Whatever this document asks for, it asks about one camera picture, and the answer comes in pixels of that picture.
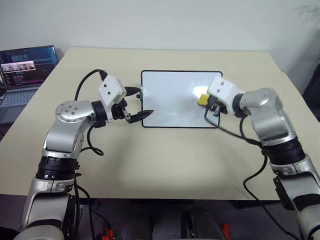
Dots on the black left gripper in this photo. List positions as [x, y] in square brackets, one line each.
[118, 111]

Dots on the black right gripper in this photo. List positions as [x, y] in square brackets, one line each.
[221, 105]

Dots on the small yellow block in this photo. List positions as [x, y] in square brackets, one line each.
[202, 99]

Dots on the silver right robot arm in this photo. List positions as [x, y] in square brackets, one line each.
[267, 107]

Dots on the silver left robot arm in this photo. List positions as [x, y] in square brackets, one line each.
[72, 112]

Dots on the black-framed whiteboard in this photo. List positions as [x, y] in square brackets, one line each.
[175, 100]

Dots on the black chair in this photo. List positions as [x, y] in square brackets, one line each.
[313, 85]

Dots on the dark rounded shape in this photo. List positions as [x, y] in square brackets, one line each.
[205, 225]

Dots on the open grey laptop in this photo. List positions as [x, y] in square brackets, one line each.
[22, 65]

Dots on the small red clip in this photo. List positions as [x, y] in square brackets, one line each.
[109, 233]

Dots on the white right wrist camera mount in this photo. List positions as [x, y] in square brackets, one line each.
[225, 90]

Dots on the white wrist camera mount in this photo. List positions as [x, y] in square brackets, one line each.
[225, 90]
[110, 87]

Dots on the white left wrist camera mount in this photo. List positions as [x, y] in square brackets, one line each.
[110, 87]

